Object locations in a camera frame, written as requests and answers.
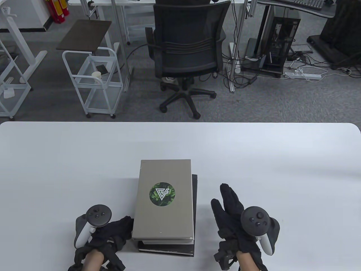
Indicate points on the person's left hand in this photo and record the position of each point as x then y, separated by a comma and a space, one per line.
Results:
115, 234

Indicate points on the person's right hand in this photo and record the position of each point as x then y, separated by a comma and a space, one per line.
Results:
229, 217

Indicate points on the black and white controller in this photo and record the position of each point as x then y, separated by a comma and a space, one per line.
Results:
255, 221
98, 216

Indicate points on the grey book with green circle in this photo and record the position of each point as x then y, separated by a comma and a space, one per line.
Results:
163, 217

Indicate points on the white book with black letters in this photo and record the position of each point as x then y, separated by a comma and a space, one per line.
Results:
169, 242

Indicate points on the black hardcover book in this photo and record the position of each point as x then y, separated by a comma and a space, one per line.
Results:
169, 250

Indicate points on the person's left forearm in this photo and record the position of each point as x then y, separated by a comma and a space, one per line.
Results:
94, 261

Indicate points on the person's right forearm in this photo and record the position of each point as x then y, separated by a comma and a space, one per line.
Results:
248, 262

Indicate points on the white rolling cart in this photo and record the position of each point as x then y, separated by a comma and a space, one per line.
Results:
97, 84

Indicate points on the white power strip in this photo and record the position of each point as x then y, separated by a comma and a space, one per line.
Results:
303, 75

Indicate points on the white cup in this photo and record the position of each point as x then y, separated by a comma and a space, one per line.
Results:
96, 75

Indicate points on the black phone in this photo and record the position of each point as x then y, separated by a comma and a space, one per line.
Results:
102, 69

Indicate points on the small white object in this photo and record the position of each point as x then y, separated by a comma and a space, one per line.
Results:
8, 93

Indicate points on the black computer tower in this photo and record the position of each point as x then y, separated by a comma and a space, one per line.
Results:
282, 42

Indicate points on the black mesh office chair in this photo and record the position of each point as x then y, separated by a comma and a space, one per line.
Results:
187, 34

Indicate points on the dark brown board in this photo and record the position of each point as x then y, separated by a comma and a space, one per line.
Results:
84, 35

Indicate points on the white drawer cabinet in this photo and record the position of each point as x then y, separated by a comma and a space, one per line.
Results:
138, 25

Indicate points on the black equipment base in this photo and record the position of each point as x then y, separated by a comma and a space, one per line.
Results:
338, 34

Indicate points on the white desk stand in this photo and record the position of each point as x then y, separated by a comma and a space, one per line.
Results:
19, 36

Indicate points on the dark curved desk top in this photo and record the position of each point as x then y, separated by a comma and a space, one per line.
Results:
299, 7

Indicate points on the dark keyboard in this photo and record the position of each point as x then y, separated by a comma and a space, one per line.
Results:
308, 3

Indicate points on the red fire extinguisher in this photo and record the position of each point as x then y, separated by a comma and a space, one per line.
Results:
55, 11
64, 7

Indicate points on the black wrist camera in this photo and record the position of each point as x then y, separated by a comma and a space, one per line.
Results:
225, 254
115, 259

